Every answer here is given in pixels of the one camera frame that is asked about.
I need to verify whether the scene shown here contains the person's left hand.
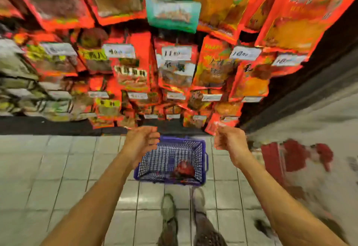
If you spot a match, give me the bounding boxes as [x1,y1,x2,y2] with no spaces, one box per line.
[120,125,162,169]

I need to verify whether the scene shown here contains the person's right hand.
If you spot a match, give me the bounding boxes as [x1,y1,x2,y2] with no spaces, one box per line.
[214,124,251,169]

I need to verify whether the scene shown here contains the blue plastic basket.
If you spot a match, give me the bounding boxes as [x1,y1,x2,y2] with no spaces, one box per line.
[133,136,210,187]

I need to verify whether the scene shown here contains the pile of red seasoning packets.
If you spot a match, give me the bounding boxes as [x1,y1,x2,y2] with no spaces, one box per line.
[173,161,197,180]

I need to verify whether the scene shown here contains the person's right forearm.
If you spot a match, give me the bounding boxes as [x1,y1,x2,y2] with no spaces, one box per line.
[238,153,348,246]

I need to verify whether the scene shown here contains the person's left forearm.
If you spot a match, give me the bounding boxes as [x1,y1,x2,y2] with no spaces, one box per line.
[42,156,138,246]

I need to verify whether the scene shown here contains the person's right leg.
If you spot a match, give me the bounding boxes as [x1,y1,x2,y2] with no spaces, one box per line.
[193,212,228,246]

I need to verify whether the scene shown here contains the person's leg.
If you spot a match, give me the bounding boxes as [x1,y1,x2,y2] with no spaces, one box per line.
[193,212,228,246]
[157,219,180,246]

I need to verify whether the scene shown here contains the person's left leg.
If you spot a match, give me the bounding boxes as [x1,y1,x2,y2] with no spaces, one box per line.
[157,219,180,246]

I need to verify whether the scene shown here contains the grey right shoe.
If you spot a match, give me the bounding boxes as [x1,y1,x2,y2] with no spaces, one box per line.
[191,186,207,217]

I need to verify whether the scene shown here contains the grey shoe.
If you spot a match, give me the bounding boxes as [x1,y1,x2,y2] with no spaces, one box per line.
[160,193,178,225]
[191,186,207,217]

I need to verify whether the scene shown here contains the grey left shoe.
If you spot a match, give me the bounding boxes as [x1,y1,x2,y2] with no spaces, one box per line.
[160,193,178,225]

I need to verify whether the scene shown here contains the rows of hanging red packets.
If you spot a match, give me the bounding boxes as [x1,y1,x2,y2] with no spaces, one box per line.
[0,0,358,136]

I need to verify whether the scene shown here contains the hanging display of seasoning packets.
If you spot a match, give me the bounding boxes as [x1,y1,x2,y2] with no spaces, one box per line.
[0,0,310,122]

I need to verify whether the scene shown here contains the assorted green brown packets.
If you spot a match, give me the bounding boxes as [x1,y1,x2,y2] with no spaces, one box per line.
[0,25,96,122]

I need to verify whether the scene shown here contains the green white-label packet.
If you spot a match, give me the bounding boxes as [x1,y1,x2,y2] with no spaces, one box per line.
[140,0,208,34]

